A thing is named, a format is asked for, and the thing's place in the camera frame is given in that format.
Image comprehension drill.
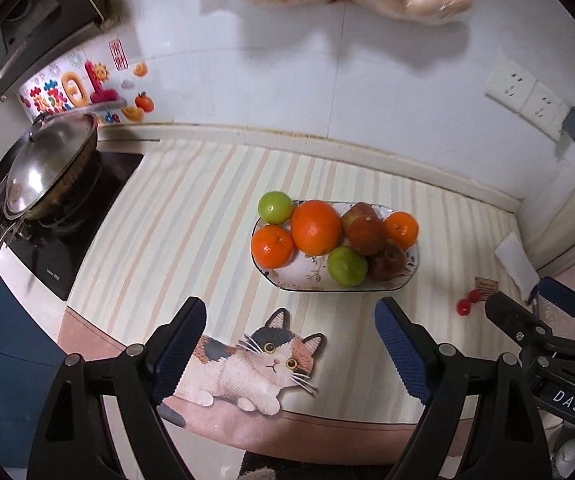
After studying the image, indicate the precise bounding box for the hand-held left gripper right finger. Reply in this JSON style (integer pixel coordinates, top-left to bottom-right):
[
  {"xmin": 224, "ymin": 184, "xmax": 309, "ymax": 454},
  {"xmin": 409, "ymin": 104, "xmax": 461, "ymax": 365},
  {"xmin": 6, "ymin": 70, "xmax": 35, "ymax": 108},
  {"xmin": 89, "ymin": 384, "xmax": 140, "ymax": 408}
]
[{"xmin": 374, "ymin": 296, "xmax": 553, "ymax": 480}]

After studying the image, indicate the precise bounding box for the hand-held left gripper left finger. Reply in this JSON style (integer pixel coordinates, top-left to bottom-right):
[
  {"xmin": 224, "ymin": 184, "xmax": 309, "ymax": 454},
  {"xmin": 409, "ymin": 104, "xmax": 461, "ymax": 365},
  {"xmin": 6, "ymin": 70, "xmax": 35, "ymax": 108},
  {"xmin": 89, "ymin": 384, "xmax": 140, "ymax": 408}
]
[{"xmin": 26, "ymin": 296, "xmax": 208, "ymax": 480}]

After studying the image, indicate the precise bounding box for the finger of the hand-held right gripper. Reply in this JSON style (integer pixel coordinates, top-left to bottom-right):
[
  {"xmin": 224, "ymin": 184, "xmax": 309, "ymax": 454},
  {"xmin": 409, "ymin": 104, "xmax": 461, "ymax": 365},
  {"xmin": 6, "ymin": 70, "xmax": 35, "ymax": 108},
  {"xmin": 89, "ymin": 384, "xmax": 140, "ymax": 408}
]
[
  {"xmin": 485, "ymin": 292, "xmax": 555, "ymax": 348},
  {"xmin": 536, "ymin": 275, "xmax": 575, "ymax": 318}
]

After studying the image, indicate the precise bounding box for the dark red apple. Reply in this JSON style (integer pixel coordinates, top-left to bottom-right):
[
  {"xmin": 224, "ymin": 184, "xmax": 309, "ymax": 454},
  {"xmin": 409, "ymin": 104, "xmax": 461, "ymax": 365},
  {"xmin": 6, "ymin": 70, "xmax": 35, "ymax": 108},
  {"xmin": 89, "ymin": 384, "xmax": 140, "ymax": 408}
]
[
  {"xmin": 341, "ymin": 202, "xmax": 387, "ymax": 256},
  {"xmin": 367, "ymin": 242, "xmax": 408, "ymax": 282}
]

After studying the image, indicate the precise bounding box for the green apple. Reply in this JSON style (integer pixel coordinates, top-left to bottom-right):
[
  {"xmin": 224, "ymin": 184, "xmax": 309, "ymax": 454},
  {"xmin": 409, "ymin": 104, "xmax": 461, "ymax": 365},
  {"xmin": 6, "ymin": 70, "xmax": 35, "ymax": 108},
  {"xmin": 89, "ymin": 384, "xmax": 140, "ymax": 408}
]
[
  {"xmin": 258, "ymin": 190, "xmax": 295, "ymax": 224},
  {"xmin": 327, "ymin": 246, "xmax": 369, "ymax": 288}
]

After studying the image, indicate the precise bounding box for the floral ceramic plate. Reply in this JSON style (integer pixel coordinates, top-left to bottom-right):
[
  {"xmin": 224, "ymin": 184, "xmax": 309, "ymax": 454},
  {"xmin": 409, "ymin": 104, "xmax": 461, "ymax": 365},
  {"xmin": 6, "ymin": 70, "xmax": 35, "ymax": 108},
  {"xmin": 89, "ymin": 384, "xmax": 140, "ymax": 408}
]
[{"xmin": 251, "ymin": 201, "xmax": 421, "ymax": 293}]

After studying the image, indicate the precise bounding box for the large orange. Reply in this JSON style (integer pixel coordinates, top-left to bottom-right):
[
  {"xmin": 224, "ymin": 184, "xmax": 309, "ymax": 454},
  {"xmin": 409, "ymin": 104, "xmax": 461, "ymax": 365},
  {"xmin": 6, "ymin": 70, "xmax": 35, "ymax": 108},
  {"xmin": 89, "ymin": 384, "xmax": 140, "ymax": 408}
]
[{"xmin": 290, "ymin": 200, "xmax": 343, "ymax": 256}]

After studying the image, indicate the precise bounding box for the white tissue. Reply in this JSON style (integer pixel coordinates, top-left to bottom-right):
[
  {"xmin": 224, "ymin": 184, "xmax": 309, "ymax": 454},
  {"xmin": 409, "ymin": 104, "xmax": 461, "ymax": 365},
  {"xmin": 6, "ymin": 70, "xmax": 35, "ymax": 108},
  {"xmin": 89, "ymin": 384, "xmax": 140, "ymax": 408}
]
[{"xmin": 495, "ymin": 232, "xmax": 541, "ymax": 297}]

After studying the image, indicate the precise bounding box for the cat-shaped mat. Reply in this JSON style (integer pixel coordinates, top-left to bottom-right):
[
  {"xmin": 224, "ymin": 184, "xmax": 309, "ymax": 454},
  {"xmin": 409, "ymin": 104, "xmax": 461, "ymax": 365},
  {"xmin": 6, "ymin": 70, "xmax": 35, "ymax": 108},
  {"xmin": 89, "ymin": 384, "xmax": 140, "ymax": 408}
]
[{"xmin": 160, "ymin": 307, "xmax": 327, "ymax": 428}]

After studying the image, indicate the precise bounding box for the striped table mat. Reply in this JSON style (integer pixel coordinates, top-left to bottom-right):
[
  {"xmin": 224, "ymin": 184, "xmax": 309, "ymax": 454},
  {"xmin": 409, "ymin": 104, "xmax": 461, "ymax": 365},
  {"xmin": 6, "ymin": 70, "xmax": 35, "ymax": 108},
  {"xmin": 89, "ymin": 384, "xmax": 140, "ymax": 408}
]
[{"xmin": 58, "ymin": 125, "xmax": 524, "ymax": 426}]

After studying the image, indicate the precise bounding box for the black cooktop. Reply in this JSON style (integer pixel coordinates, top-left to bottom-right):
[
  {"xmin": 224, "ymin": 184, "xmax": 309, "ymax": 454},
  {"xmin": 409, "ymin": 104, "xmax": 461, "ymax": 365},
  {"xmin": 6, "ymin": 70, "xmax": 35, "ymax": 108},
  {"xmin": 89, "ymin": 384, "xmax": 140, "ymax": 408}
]
[{"xmin": 0, "ymin": 150, "xmax": 144, "ymax": 302}]

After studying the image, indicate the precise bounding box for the blue kitchen cabinet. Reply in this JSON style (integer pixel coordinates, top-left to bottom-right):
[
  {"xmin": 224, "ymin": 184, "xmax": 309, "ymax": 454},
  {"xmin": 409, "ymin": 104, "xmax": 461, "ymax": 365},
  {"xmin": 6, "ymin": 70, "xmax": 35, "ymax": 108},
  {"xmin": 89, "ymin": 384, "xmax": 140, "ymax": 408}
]
[{"xmin": 0, "ymin": 265, "xmax": 68, "ymax": 468}]

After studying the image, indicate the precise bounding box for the metal wok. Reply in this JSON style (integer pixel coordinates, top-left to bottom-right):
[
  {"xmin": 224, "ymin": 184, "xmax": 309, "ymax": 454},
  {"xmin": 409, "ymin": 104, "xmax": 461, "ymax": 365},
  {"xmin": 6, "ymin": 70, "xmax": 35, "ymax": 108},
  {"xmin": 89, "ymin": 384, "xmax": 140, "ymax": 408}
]
[{"xmin": 0, "ymin": 112, "xmax": 104, "ymax": 223}]

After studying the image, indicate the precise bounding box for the glass wok lid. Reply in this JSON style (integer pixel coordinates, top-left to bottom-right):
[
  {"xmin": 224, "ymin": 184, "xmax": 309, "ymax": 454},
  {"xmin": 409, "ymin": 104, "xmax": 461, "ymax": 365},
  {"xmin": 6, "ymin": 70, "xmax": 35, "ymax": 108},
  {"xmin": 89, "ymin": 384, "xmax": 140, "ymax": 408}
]
[{"xmin": 5, "ymin": 115, "xmax": 98, "ymax": 219}]

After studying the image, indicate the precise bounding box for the black range hood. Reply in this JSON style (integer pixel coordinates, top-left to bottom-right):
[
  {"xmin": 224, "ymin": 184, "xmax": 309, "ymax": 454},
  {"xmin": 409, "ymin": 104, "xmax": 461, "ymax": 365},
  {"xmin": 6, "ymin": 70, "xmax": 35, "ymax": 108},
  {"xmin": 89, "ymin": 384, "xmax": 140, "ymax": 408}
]
[{"xmin": 0, "ymin": 0, "xmax": 104, "ymax": 111}]

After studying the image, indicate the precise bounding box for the white wall outlet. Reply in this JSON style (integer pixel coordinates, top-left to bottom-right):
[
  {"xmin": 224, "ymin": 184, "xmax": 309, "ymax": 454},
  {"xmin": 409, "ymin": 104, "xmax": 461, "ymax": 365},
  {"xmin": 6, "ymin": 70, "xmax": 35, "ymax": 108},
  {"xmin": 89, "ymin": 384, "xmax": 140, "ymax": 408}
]
[
  {"xmin": 520, "ymin": 82, "xmax": 568, "ymax": 129},
  {"xmin": 485, "ymin": 57, "xmax": 538, "ymax": 113},
  {"xmin": 547, "ymin": 105, "xmax": 575, "ymax": 142}
]

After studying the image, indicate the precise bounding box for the colourful wall sticker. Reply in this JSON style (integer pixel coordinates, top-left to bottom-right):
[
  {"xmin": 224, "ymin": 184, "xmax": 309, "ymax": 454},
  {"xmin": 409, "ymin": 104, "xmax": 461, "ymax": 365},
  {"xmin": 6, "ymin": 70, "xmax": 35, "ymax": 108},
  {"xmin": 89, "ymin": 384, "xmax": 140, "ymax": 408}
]
[{"xmin": 19, "ymin": 39, "xmax": 156, "ymax": 128}]

